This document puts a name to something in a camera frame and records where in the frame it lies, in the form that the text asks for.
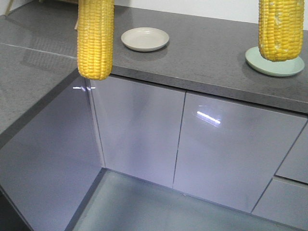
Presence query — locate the grey lower drawer front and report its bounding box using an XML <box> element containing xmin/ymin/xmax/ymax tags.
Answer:
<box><xmin>252</xmin><ymin>177</ymin><xmax>308</xmax><ymax>231</ymax></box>

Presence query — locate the grey left cabinet door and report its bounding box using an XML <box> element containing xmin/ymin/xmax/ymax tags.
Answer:
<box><xmin>91</xmin><ymin>77</ymin><xmax>185</xmax><ymax>187</ymax></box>

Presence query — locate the grey drawer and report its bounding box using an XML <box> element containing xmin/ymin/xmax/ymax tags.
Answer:
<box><xmin>252</xmin><ymin>177</ymin><xmax>308</xmax><ymax>231</ymax></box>
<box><xmin>276</xmin><ymin>125</ymin><xmax>308</xmax><ymax>183</ymax></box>

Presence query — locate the grey cabinet door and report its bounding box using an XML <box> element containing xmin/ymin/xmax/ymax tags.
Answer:
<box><xmin>173</xmin><ymin>93</ymin><xmax>307</xmax><ymax>212</ymax></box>
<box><xmin>91</xmin><ymin>77</ymin><xmax>185</xmax><ymax>187</ymax></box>

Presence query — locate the grey upper drawer front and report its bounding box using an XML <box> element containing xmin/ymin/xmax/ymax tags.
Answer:
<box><xmin>276</xmin><ymin>125</ymin><xmax>308</xmax><ymax>183</ymax></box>

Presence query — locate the grey right cabinet door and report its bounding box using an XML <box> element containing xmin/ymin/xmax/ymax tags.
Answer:
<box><xmin>173</xmin><ymin>93</ymin><xmax>307</xmax><ymax>212</ymax></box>

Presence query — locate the grey side cabinet panel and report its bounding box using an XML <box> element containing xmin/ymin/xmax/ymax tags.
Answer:
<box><xmin>0</xmin><ymin>77</ymin><xmax>102</xmax><ymax>231</ymax></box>

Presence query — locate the yellow corn cob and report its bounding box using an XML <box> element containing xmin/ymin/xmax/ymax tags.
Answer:
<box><xmin>258</xmin><ymin>0</ymin><xmax>305</xmax><ymax>62</ymax></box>
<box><xmin>77</xmin><ymin>0</ymin><xmax>114</xmax><ymax>80</ymax></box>

